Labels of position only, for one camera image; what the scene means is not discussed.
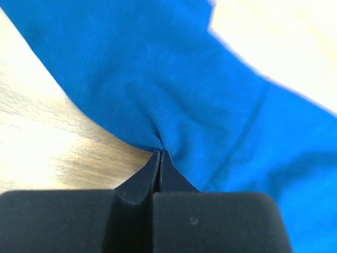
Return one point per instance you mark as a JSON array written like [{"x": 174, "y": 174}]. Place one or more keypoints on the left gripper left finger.
[{"x": 110, "y": 220}]

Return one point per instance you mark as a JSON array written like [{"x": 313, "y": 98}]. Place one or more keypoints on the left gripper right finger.
[{"x": 186, "y": 220}]

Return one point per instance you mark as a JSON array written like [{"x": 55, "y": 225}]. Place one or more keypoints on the dark blue t shirt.
[{"x": 150, "y": 73}]

